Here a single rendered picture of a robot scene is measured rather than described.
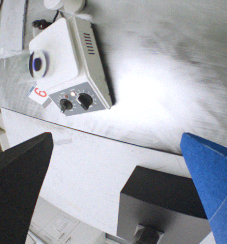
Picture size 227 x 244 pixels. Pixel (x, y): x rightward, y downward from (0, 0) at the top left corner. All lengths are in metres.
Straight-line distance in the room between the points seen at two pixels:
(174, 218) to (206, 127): 0.18
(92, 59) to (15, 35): 0.37
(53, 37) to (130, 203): 0.35
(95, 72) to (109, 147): 0.19
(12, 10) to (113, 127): 0.56
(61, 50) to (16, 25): 0.35
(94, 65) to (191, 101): 0.19
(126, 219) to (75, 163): 0.24
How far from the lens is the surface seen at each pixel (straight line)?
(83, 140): 0.43
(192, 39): 0.30
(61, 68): 0.29
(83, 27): 0.32
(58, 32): 0.30
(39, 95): 0.47
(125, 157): 0.38
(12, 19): 0.65
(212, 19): 0.32
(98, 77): 0.30
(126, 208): 0.35
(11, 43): 0.62
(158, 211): 0.32
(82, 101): 0.30
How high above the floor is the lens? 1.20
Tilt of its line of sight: 57 degrees down
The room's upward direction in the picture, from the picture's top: 126 degrees counter-clockwise
